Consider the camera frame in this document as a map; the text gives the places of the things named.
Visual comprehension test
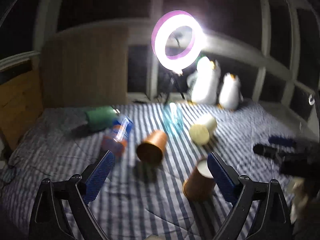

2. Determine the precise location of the green metal cup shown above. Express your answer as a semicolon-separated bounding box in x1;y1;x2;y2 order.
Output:
85;106;120;132

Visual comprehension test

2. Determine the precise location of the orange wooden headboard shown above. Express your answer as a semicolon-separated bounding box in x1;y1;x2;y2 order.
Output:
1;70;43;150

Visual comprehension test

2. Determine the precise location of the cream white cup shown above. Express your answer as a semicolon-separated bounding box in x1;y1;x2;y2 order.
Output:
189;113;217;145

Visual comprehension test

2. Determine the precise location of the orange plastic cup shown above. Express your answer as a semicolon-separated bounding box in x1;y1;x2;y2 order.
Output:
136;130;167;166

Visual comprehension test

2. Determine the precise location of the small white penguin plush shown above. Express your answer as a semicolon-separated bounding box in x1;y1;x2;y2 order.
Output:
218;73;243;111

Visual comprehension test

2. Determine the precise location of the black ring light tripod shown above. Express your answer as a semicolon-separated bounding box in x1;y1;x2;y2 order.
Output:
155;72;185;105

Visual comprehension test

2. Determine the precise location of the orange blue printed can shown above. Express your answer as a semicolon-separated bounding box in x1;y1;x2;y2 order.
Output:
101;114;133;158

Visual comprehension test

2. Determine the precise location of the light wood panel board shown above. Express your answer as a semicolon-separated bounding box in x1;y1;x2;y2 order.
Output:
40;27;129;108

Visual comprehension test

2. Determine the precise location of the clear blue plastic cup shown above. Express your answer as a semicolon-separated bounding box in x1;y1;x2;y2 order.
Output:
163;102;183;135

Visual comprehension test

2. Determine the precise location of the striped blue white bedsheet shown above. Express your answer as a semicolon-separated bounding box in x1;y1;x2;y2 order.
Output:
1;101;298;239

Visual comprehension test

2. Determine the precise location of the orange paper cup white base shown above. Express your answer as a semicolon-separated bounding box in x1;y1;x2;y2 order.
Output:
183;158;216;201

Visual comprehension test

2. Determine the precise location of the bright ring light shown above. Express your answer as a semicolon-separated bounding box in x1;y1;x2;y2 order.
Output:
151;10;206;74

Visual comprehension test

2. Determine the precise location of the large white penguin plush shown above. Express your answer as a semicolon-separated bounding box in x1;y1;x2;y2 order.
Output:
187;56;221;105

